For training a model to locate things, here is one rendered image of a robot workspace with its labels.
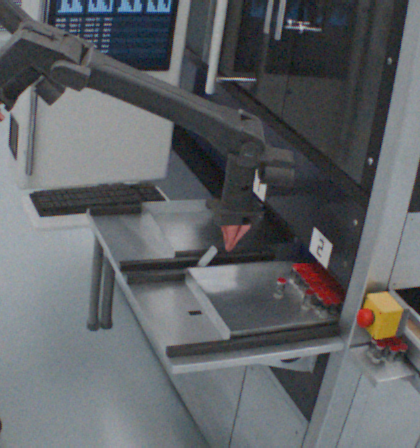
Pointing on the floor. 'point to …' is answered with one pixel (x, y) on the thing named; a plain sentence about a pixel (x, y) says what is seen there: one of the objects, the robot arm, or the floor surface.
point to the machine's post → (381, 217)
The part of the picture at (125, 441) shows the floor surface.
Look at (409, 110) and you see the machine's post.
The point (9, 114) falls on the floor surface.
